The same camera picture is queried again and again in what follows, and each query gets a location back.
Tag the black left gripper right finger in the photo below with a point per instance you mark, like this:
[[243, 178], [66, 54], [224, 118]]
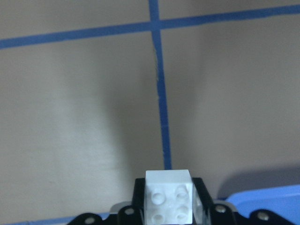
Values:
[[201, 203]]

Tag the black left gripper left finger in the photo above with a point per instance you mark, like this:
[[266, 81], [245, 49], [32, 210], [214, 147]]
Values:
[[138, 197]]

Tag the white block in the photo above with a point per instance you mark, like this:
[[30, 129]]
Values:
[[168, 197]]

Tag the blue plastic tray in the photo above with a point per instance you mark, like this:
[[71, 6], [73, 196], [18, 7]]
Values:
[[269, 206]]

